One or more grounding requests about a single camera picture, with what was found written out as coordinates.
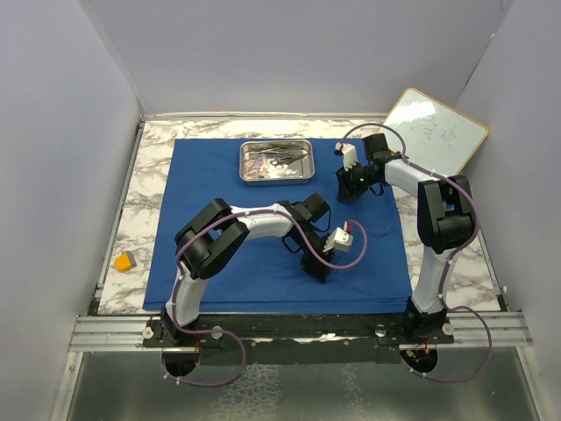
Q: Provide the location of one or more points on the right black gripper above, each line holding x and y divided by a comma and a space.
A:
348, 191

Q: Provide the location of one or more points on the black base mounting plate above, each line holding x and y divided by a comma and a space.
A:
283, 339

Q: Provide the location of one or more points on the yellow grey block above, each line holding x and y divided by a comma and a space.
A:
124, 262

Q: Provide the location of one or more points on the white gauze pieces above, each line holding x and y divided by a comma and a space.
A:
282, 173

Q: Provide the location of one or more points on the blue surgical drape cloth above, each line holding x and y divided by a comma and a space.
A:
263, 276

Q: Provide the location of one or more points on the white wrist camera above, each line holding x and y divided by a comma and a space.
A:
348, 153
338, 240

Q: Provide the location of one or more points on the purple patterned packet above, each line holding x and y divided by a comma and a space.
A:
254, 168

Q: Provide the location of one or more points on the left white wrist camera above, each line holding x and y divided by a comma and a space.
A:
338, 240

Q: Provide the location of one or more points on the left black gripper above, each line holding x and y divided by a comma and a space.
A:
314, 268

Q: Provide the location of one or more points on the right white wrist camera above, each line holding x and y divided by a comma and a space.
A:
348, 153

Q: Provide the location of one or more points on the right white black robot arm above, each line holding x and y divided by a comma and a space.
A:
445, 219

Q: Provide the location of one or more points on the stainless steel instrument tray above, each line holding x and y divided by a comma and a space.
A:
306, 167

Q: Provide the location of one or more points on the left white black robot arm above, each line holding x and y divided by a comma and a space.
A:
206, 244

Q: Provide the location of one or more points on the small whiteboard with wooden frame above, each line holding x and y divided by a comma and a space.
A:
432, 134

